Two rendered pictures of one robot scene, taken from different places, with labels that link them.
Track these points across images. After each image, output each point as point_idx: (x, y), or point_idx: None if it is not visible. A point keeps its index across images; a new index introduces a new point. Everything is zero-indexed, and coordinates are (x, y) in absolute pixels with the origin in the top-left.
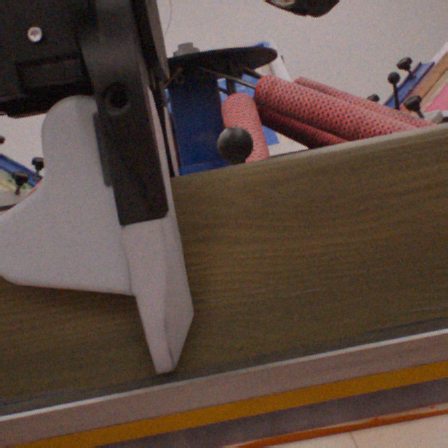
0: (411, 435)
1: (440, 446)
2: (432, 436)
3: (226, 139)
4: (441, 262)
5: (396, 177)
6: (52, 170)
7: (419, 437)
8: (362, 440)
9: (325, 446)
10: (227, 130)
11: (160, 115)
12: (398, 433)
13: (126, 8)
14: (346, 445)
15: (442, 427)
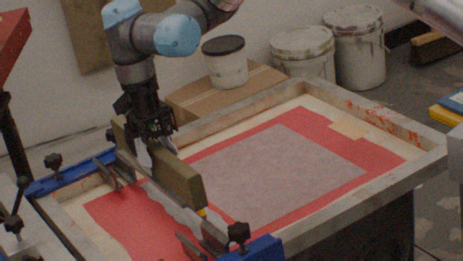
0: (86, 228)
1: (92, 222)
2: (86, 225)
3: (28, 179)
4: None
5: None
6: (169, 138)
7: (87, 226)
8: (88, 234)
9: (93, 239)
10: (25, 177)
11: (139, 135)
12: (84, 230)
13: None
14: (92, 236)
15: (81, 225)
